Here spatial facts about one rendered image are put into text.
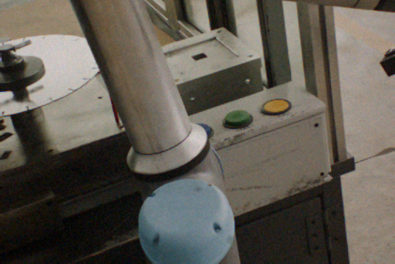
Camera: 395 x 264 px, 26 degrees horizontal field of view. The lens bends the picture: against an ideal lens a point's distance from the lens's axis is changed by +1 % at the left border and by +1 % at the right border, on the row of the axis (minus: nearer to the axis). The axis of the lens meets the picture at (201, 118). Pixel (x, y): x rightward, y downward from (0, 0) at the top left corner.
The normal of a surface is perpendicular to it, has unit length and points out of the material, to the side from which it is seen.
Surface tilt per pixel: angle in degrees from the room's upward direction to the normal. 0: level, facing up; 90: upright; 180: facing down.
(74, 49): 0
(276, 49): 90
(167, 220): 7
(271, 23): 90
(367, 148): 0
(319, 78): 90
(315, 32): 90
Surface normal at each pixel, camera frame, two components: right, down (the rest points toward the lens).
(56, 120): -0.16, -0.87
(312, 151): 0.37, 0.39
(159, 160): -0.29, -0.21
